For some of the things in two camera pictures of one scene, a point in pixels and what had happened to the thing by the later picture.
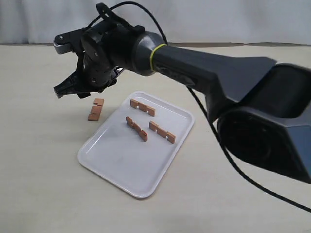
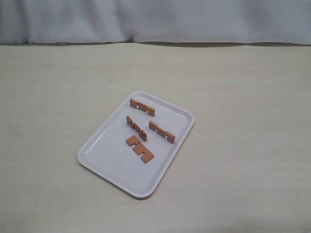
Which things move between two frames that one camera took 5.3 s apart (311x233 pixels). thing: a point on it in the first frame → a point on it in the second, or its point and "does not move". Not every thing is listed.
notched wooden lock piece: x=95 y=109 → x=140 y=149
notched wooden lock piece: x=142 y=134 does not move
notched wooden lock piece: x=154 y=126 does not move
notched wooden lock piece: x=134 y=104 does not move
